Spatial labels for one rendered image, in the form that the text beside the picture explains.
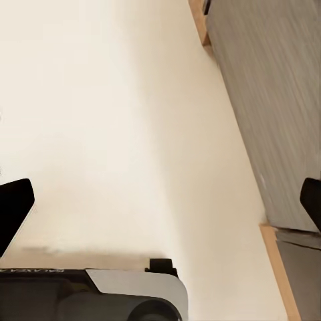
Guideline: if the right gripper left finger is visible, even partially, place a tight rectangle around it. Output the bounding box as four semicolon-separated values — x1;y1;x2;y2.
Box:
0;178;35;259

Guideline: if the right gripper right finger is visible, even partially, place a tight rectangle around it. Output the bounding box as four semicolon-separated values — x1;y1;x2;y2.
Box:
300;177;321;232

